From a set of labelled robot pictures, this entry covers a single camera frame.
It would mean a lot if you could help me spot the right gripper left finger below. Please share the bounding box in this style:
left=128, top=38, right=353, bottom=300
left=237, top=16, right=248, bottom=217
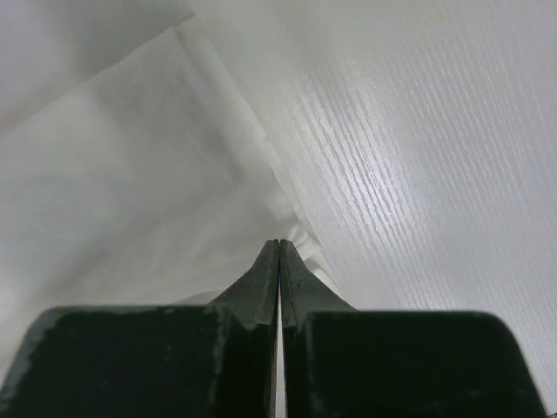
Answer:
left=1, top=240, right=279, bottom=417

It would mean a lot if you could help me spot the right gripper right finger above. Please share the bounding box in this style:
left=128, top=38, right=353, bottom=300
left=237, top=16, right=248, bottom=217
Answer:
left=279, top=241, right=546, bottom=417

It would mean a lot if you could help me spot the white t shirt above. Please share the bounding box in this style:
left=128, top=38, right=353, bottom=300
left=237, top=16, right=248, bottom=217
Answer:
left=0, top=0, right=340, bottom=319

